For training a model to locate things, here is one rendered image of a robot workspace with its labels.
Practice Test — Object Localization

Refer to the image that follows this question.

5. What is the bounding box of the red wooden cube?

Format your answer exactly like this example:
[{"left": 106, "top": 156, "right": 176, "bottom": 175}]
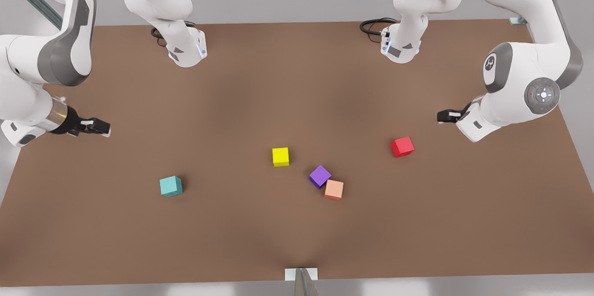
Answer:
[{"left": 391, "top": 136, "right": 415, "bottom": 158}]

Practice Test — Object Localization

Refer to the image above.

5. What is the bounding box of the teal wooden cube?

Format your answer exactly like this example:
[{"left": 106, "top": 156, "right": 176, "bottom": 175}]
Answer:
[{"left": 159, "top": 175, "right": 183, "bottom": 198}]

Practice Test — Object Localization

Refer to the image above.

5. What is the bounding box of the orange wooden cube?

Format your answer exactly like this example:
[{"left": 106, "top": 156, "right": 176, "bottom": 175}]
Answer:
[{"left": 323, "top": 179, "right": 344, "bottom": 201}]

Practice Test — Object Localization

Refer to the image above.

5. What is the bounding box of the purple wooden cube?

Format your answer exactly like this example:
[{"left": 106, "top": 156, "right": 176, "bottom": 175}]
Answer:
[{"left": 309, "top": 165, "right": 332, "bottom": 189}]

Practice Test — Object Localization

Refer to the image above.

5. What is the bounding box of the yellow wooden cube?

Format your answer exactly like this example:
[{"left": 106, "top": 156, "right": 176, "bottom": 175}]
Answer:
[{"left": 272, "top": 147, "right": 290, "bottom": 167}]

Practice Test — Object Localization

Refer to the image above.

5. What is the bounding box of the black cable loop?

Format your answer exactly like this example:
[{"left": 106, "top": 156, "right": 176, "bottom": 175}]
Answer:
[
  {"left": 150, "top": 20, "right": 197, "bottom": 49},
  {"left": 359, "top": 17, "right": 400, "bottom": 38}
]

